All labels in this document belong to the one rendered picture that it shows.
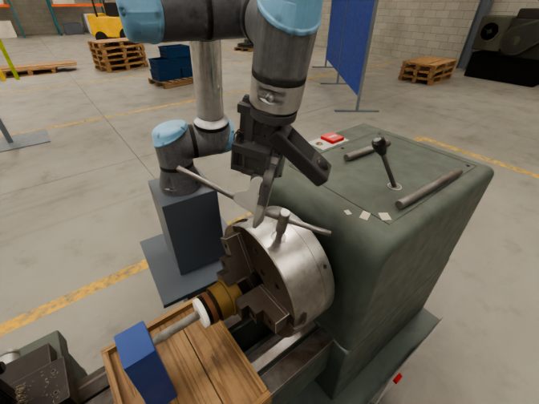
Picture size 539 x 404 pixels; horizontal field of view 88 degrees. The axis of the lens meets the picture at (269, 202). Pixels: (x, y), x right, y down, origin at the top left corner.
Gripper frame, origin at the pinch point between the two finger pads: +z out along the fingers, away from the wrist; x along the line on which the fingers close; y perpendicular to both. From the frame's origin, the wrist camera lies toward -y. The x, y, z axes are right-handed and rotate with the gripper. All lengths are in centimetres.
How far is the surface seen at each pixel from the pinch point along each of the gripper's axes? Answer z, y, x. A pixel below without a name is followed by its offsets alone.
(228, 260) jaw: 18.2, 6.3, 4.7
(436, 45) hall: 186, -276, -1041
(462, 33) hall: 136, -318, -1009
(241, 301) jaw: 22.8, 0.4, 11.1
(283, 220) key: 3.0, -3.7, 1.0
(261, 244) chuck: 10.3, -0.4, 3.0
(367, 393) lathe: 72, -48, 6
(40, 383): 34, 34, 37
